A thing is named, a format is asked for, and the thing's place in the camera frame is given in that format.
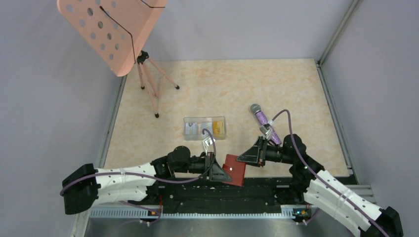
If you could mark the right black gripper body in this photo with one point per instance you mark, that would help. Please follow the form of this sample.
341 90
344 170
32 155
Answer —
272 153

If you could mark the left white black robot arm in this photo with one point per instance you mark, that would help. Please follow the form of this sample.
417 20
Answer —
89 186

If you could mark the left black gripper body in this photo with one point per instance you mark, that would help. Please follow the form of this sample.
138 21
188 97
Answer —
199 165

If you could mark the silver credit card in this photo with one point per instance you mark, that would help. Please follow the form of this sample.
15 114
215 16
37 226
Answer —
191 128

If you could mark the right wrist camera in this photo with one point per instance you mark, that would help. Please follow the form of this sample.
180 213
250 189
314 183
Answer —
267 131

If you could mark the clear plastic card tray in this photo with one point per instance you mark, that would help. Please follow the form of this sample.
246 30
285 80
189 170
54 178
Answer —
200 120

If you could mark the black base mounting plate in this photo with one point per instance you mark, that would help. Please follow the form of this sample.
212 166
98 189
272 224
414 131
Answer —
256 196

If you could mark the aluminium frame rail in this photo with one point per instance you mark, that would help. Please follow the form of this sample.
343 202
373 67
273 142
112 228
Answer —
129 210

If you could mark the white credit card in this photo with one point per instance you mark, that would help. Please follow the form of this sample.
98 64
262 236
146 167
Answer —
206 125

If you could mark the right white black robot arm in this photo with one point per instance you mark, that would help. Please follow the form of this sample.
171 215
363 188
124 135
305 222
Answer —
312 184

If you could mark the purple glitter microphone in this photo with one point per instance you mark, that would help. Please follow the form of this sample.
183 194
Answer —
262 119

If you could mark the pink perforated music stand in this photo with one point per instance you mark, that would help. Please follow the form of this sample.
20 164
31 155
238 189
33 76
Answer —
117 30

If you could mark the red leather card holder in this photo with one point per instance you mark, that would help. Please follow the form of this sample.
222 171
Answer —
235 169

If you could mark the yellow credit card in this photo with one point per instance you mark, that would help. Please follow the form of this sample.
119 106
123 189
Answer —
218 128

